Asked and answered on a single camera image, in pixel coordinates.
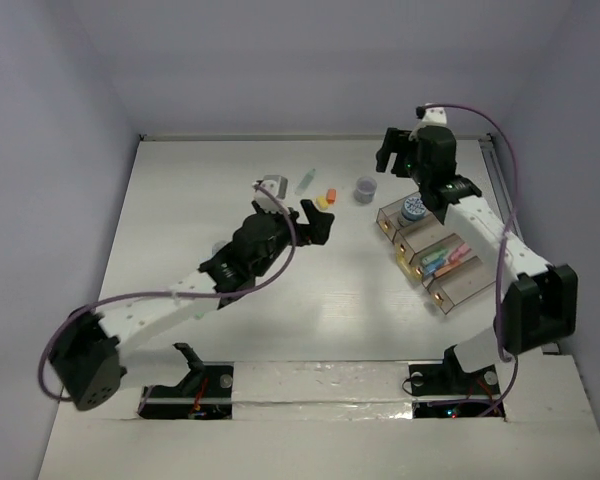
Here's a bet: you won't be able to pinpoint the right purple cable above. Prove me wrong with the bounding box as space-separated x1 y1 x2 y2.
427 103 522 417

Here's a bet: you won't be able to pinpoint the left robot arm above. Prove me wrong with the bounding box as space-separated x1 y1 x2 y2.
37 200 335 411

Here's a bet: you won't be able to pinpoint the blue lidded paint jar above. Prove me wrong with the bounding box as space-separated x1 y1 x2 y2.
397 196 428 227

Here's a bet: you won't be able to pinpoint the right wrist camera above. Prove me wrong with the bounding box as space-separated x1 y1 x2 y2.
413 104 447 133

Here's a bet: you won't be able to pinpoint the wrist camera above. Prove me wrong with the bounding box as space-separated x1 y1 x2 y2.
253 175 288 213
413 104 447 133

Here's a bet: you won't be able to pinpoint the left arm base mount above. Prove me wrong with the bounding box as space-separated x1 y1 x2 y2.
137 342 234 421

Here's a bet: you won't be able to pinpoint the clear jar blue contents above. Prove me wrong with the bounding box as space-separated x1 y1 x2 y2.
212 241 227 253

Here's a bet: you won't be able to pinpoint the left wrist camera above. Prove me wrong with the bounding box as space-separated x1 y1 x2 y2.
253 175 288 213

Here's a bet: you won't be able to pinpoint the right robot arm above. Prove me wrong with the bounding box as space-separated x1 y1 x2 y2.
376 124 578 392

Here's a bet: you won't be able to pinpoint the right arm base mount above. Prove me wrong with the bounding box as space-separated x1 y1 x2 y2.
401 345 506 419

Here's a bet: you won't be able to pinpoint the yellow highlighter cap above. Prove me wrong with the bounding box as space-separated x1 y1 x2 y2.
315 196 329 211

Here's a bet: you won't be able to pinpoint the pink highlighter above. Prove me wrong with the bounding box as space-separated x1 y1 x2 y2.
448 243 471 264

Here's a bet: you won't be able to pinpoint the aluminium rail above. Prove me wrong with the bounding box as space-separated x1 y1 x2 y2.
479 135 512 222

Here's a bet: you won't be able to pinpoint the orange highlighter cap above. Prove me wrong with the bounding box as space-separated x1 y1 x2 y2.
326 188 337 205

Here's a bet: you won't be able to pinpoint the silver foil strip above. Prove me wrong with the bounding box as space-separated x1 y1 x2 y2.
231 361 413 422

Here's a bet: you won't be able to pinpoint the clear jar purple contents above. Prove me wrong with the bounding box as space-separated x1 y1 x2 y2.
353 176 377 204

